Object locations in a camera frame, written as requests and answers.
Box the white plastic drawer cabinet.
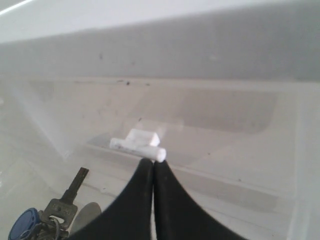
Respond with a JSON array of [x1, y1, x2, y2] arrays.
[[0, 0, 320, 82]]

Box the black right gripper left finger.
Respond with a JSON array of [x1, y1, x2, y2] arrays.
[[68, 158, 153, 240]]

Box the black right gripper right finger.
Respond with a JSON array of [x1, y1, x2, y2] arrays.
[[153, 161, 245, 240]]

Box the translucent plastic container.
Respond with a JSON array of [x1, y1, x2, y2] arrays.
[[0, 77, 320, 240]]

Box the key bunch with blue tag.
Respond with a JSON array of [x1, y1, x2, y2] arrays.
[[7, 167, 102, 240]]

